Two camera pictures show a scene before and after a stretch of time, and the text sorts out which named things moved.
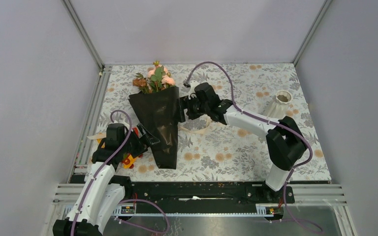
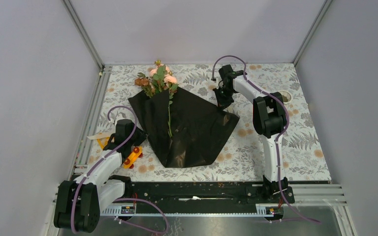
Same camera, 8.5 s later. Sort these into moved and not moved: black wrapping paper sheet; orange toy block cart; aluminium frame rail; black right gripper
Moved: black right gripper; black wrapping paper sheet
Not moved: aluminium frame rail; orange toy block cart
